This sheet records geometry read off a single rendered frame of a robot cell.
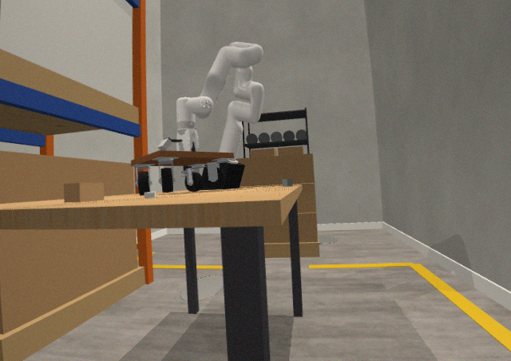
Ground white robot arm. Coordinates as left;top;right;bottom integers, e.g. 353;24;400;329
176;42;264;164

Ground tan rectangular block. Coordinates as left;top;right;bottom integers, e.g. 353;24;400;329
64;183;104;203

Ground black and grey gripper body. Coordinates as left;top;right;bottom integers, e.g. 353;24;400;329
176;128;199;152

